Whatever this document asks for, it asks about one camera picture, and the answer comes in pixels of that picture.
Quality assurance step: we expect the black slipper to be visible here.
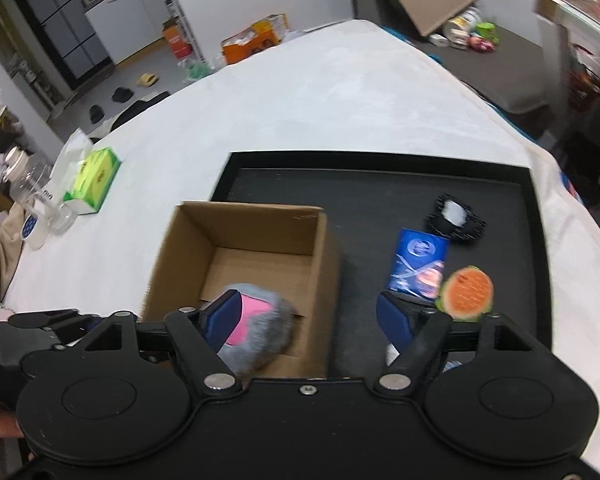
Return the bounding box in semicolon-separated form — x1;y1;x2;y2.
111;87;134;103

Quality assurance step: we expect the grey pink plush paw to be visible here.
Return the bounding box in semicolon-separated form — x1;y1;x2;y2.
197;283;294;378

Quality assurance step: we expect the grey floor mat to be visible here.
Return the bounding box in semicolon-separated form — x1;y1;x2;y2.
413;28;548;115

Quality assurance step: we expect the brown cardboard box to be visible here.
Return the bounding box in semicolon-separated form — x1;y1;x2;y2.
140;202;340;378

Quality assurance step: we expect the toy hamburger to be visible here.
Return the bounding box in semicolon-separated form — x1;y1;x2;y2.
436;266;494;322

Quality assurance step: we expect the black shallow tray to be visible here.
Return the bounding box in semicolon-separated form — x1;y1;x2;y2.
211;151;553;377

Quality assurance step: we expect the white round container blue label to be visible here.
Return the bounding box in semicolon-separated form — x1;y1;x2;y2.
20;206;48;250

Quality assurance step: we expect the orange shopping bag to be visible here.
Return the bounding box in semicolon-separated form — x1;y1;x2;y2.
221;13;289;64

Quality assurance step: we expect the blue tissue packet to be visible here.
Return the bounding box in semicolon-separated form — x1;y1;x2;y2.
387;229;449;301

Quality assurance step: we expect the orange cardboard box on floor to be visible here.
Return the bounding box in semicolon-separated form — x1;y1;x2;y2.
162;18;193;60

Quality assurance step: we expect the green tissue box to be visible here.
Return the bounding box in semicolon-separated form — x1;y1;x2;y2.
52;128;121;216

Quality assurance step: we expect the yellow slipper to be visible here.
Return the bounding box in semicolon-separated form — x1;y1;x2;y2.
136;73;159;88

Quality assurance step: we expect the clear glass jar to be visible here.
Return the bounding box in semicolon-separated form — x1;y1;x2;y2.
5;146;76;235

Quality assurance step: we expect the black white knitted pouch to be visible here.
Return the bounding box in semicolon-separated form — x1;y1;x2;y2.
425;194;486;245

